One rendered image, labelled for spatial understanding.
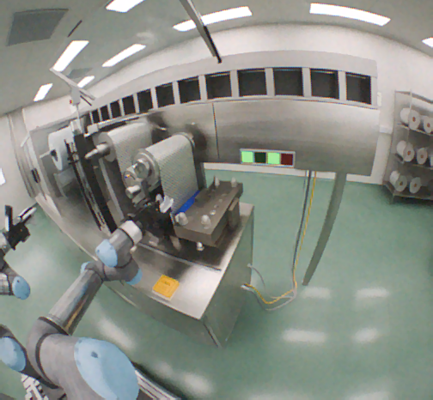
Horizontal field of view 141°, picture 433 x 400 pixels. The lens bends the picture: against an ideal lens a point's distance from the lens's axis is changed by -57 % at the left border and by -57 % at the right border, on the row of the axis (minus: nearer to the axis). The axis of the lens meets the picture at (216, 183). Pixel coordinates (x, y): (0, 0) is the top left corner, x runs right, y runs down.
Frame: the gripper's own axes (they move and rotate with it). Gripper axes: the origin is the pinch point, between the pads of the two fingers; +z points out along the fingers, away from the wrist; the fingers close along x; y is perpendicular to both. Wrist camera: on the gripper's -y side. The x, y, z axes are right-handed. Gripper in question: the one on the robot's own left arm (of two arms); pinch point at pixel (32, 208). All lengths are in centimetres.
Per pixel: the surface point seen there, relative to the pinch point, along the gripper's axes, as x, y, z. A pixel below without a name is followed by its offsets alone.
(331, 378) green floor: 161, 103, -48
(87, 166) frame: 20.7, -8.3, 24.6
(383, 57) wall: 336, -161, 195
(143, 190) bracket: 49, 0, 23
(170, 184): 59, 0, 28
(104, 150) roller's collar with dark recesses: 27.8, -13.6, 30.6
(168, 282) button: 62, 23, -1
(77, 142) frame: 18.7, -19.7, 23.6
